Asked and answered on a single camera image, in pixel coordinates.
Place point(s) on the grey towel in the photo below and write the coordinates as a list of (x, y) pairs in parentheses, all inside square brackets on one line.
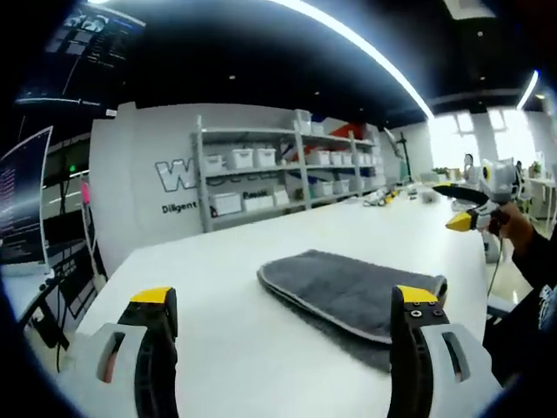
[(339, 287)]

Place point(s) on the rows of white storage boxes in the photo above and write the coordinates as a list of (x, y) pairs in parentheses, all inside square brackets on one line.
[(241, 159)]

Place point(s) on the short ceiling light strip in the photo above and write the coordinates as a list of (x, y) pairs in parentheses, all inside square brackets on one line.
[(528, 87)]

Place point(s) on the person's black printed shirt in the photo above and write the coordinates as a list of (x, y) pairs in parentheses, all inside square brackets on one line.
[(548, 305)]

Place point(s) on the potted plant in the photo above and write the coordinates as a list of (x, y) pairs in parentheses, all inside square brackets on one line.
[(535, 169), (440, 173)]

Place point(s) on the pink tag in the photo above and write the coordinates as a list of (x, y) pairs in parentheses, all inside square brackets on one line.
[(85, 193)]

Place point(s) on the curved computer monitor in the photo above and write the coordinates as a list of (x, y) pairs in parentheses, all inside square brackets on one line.
[(22, 204)]

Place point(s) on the clear plastic container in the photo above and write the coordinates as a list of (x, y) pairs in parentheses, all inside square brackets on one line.
[(428, 196)]

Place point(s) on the overhead dark display screen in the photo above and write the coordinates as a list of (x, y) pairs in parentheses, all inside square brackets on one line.
[(87, 48)]

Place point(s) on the grey metal shelving unit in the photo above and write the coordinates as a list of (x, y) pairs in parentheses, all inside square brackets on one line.
[(198, 174)]

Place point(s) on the yellow and black tools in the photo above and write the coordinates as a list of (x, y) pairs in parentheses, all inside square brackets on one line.
[(380, 198)]

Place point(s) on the person's right hand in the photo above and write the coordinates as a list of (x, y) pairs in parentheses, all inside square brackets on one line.
[(515, 226)]

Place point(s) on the black desk frame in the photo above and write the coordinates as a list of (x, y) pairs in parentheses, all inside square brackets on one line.
[(48, 318)]

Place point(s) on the ceiling air vent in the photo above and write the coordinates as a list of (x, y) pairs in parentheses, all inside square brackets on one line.
[(470, 8)]

